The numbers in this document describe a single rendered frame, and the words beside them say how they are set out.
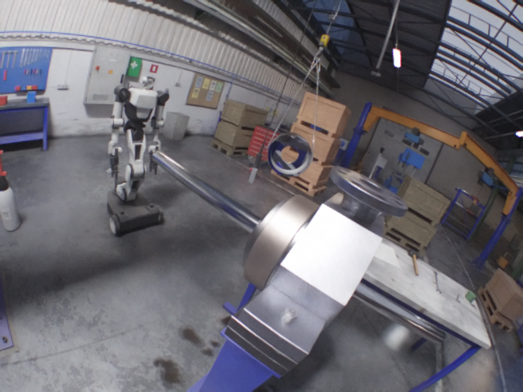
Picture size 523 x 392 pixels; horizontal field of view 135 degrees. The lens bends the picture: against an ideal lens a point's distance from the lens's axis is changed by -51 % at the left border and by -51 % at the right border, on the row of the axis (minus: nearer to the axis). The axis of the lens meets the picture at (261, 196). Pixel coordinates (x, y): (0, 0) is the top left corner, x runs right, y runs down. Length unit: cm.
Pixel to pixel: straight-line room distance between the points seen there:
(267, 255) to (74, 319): 151
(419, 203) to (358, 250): 440
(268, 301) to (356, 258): 24
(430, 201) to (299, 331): 462
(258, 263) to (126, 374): 121
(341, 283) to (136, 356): 137
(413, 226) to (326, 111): 308
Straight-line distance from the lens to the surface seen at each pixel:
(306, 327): 56
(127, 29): 556
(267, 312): 54
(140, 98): 207
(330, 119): 489
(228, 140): 572
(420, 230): 510
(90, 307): 184
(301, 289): 56
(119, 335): 170
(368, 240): 59
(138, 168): 220
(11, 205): 256
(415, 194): 488
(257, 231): 68
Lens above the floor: 152
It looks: 23 degrees down
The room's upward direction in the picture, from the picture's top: 20 degrees clockwise
